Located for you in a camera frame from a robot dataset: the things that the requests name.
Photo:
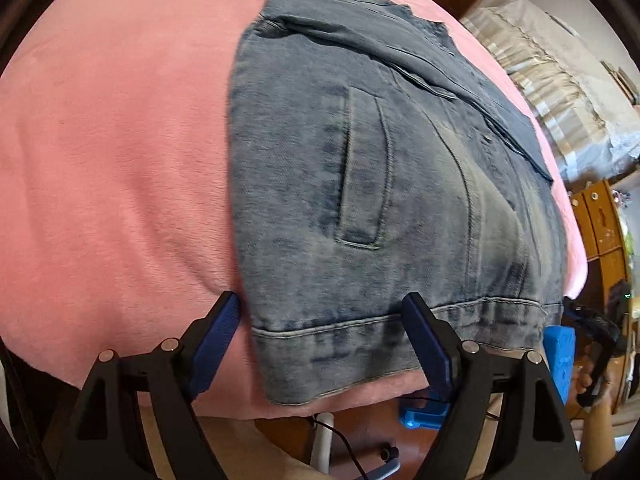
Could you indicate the pink bed blanket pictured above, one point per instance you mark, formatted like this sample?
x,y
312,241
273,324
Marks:
x,y
125,160

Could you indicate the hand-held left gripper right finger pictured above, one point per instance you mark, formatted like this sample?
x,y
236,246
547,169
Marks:
x,y
430,345

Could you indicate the wooden dresser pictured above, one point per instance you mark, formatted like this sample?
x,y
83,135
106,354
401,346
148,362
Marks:
x,y
607,272

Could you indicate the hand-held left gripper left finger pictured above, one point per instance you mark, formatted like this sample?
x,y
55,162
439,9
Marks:
x,y
215,345

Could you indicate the white metal tube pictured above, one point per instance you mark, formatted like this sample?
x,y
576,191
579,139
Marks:
x,y
322,440

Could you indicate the blue denim jacket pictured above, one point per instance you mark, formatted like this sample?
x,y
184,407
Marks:
x,y
375,185

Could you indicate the person's right forearm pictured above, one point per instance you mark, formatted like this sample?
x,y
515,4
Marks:
x,y
600,435

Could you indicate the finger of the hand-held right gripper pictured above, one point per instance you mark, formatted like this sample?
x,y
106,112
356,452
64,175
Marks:
x,y
582,312

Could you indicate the cream lace furniture cover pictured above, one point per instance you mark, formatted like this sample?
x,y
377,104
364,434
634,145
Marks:
x,y
550,75

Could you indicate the person's right hand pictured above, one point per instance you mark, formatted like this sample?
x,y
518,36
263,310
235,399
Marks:
x,y
582,385

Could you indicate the blue plastic stool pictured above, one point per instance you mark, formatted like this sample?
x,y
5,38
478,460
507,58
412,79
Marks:
x,y
557,360

